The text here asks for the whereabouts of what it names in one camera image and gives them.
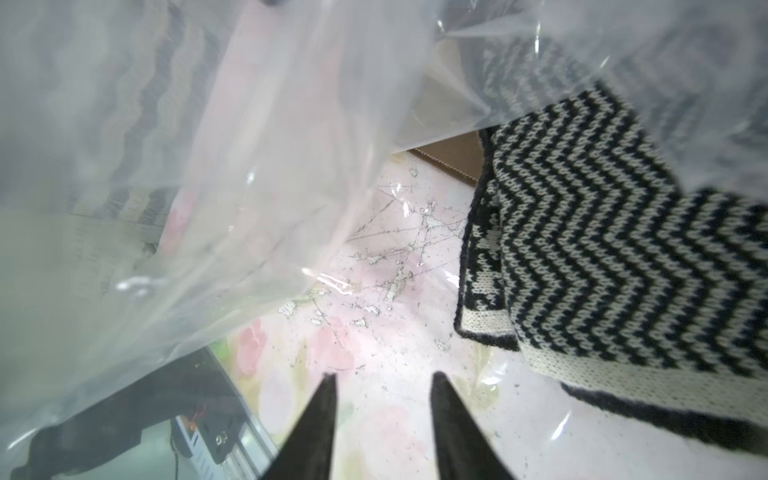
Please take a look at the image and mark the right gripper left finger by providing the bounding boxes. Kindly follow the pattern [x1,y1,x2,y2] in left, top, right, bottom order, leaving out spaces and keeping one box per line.
[262,374,338,480]

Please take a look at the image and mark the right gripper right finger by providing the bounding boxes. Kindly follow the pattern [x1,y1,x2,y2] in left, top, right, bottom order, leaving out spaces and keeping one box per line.
[430,372,515,480]

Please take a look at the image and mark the black white chevron knit blanket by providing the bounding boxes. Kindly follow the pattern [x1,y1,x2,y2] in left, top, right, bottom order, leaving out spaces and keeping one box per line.
[454,85,767,456]

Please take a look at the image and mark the clear plastic vacuum bag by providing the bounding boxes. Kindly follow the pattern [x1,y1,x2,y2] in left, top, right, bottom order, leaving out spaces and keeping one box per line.
[1,1,767,479]

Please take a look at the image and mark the brown plaid blanket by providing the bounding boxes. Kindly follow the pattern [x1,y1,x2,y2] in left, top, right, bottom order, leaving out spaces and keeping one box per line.
[410,132,484,185]

